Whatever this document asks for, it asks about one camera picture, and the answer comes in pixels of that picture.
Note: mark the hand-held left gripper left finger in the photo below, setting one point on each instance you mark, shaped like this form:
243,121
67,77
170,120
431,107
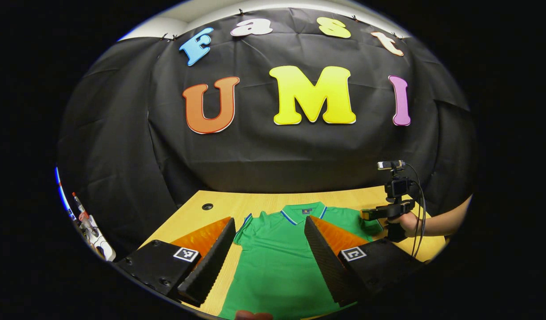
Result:
210,266

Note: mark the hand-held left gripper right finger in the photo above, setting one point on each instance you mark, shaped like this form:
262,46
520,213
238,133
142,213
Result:
328,266

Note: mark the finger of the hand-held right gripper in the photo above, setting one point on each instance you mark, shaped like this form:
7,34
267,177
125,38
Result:
379,213

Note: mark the green T-shirt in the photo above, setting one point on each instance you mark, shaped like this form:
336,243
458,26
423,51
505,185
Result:
277,266

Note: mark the black table grommet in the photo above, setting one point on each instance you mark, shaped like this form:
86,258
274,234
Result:
207,206

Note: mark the white plastic holder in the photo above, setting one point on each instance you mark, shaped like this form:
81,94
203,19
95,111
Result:
99,240

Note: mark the black backdrop cloth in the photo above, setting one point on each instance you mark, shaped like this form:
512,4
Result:
255,151

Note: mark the small clear bottle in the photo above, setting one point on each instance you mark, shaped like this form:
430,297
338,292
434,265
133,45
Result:
79,206

